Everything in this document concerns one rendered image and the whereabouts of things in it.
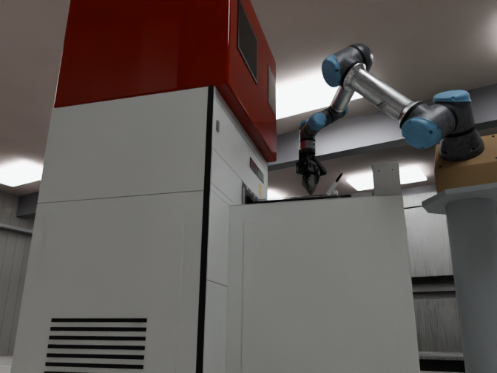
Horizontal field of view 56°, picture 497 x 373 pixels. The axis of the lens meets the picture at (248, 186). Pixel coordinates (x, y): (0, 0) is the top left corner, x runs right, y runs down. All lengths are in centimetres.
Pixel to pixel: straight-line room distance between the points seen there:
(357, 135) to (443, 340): 270
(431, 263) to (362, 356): 490
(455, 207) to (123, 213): 115
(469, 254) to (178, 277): 95
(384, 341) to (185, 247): 70
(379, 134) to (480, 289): 438
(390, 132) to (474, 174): 416
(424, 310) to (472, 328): 474
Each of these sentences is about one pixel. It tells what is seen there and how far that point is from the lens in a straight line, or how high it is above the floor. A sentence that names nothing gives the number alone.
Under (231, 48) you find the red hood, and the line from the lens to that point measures 185.
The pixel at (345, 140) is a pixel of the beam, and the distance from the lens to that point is 604.
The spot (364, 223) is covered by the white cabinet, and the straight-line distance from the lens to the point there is 165.
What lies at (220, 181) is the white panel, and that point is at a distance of 169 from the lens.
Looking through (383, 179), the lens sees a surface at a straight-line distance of 176.
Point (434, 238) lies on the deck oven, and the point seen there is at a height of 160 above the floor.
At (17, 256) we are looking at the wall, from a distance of 1033.
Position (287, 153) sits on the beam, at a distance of 633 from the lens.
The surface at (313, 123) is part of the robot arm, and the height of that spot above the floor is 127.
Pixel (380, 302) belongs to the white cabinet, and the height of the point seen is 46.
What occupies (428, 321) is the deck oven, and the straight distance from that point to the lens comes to 641.
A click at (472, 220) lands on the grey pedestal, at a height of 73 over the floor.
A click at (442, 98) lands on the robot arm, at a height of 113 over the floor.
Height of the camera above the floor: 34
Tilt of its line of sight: 18 degrees up
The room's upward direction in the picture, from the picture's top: 1 degrees clockwise
